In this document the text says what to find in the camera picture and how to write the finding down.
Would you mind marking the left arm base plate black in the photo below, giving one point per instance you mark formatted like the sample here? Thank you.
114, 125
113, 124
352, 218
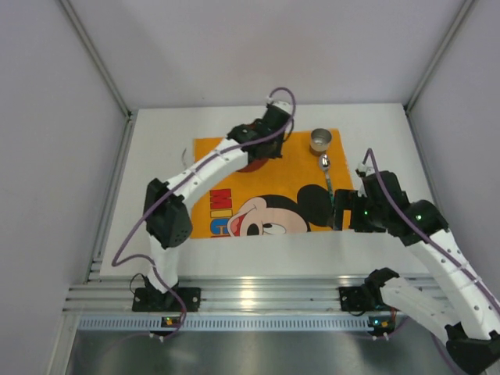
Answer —
148, 300

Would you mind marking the silver metal cup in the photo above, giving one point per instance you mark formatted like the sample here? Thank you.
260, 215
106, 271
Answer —
319, 141

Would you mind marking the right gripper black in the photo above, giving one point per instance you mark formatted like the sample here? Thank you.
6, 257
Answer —
343, 208

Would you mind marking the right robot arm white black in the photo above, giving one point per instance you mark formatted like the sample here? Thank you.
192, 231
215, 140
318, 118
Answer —
468, 323

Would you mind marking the aluminium mounting rail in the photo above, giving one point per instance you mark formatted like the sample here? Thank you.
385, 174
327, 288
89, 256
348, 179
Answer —
220, 295

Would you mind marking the aluminium frame post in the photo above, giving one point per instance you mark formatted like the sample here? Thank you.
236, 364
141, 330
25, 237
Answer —
93, 54
445, 43

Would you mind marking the fork with green handle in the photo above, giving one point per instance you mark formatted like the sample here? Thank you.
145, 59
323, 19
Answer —
187, 157

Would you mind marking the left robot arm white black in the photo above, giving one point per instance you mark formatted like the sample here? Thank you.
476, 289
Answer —
168, 204

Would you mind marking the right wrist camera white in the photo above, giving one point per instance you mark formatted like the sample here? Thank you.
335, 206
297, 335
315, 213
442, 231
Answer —
362, 170

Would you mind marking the spoon with green handle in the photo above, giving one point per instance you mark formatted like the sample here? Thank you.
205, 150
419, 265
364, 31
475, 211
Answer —
324, 165

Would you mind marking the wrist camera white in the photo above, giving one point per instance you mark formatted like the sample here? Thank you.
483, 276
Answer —
362, 170
283, 105

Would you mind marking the orange cartoon mouse placemat cloth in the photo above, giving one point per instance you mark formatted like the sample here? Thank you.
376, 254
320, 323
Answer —
286, 196

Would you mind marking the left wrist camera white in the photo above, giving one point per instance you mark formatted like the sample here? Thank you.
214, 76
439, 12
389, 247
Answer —
283, 105

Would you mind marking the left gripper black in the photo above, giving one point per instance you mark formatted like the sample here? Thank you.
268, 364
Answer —
269, 149

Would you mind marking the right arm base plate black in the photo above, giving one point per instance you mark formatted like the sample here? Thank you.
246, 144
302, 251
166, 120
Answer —
357, 299

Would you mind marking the red round plate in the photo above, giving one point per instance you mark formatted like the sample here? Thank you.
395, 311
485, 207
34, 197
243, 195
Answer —
253, 166

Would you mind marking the perforated cable duct grey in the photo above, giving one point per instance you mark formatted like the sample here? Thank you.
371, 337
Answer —
235, 323

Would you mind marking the right aluminium frame post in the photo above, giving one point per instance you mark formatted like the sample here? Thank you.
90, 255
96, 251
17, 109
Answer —
445, 43

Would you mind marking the left aluminium frame post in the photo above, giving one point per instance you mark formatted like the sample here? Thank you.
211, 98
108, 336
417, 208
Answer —
93, 54

